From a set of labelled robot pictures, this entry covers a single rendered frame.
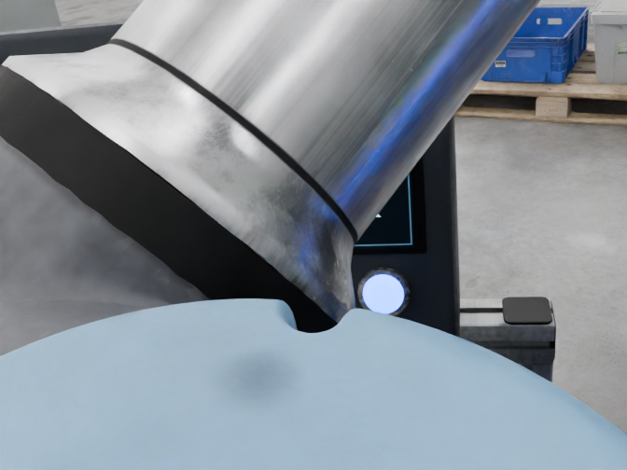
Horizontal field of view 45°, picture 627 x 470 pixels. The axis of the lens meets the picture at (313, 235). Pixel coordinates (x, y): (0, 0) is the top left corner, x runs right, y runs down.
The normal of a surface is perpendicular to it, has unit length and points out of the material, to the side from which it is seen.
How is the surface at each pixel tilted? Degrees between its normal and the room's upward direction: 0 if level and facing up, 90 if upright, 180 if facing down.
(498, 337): 90
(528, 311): 0
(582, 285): 0
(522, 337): 90
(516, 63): 90
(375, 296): 73
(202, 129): 37
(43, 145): 42
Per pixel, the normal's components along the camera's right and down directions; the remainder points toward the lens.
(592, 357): -0.11, -0.88
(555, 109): -0.45, 0.47
